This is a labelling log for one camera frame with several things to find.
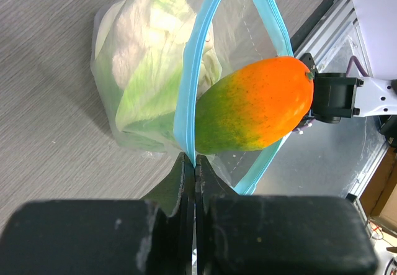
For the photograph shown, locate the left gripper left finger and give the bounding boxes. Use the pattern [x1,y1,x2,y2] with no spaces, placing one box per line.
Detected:
[1,154,194,274]

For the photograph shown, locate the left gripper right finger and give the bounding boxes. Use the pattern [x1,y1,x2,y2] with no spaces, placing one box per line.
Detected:
[195,155,378,274]

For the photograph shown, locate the orange green mango toy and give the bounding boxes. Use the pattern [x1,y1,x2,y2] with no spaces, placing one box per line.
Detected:
[195,56,314,155]

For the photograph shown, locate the clear zip top bag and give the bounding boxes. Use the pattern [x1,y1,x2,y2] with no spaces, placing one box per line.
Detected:
[90,0,295,196]

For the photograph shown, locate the white cauliflower toy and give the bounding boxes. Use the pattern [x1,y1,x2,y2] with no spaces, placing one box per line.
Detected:
[94,0,223,96]

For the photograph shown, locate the green lettuce toy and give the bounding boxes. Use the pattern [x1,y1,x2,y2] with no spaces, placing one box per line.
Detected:
[91,48,183,152]

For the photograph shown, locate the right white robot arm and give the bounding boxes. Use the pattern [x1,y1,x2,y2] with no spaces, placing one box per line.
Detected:
[297,53,396,148]

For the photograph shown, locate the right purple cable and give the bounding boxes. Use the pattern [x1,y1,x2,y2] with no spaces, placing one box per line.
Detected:
[294,55,370,135]

